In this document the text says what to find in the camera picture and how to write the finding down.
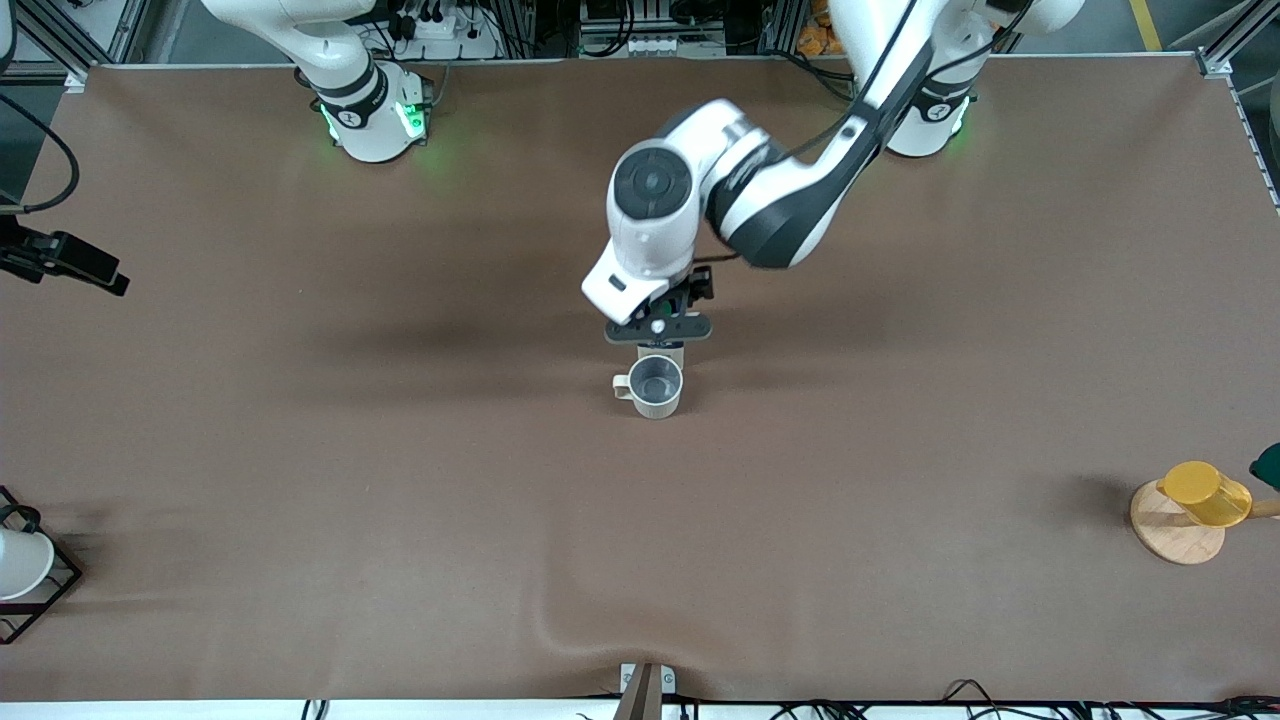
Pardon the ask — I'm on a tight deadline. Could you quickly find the small white cup with handle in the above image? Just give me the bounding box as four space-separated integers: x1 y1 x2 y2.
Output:
612 354 685 421

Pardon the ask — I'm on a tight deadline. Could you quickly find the wooden cup stand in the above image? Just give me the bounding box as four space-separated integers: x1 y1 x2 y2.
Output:
1130 478 1280 566

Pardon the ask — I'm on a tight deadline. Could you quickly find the yellow plastic cup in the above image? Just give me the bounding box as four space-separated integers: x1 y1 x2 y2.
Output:
1157 461 1253 528

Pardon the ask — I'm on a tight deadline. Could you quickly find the long white power strip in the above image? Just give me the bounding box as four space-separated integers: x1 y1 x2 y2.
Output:
580 28 727 57

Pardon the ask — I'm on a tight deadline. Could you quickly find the brown table mat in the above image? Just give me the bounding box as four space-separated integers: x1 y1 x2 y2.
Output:
0 55 1280 703

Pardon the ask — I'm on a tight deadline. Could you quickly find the white power strip with plugs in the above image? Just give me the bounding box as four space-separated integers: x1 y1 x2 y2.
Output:
395 0 501 61

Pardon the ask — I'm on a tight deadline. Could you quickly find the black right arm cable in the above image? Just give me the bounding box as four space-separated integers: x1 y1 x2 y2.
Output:
0 93 82 216

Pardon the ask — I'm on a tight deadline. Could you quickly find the aluminium frame post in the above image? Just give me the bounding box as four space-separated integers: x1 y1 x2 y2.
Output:
1195 0 1280 79
20 0 151 91

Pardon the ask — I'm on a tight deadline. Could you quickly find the white mug black handle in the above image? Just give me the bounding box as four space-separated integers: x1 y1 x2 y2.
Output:
0 505 56 601

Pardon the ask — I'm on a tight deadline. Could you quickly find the black wire mug rack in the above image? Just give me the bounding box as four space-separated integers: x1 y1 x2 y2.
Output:
0 485 84 646

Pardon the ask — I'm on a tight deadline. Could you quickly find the metal table bracket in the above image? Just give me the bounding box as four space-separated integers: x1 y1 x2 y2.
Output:
615 662 677 720

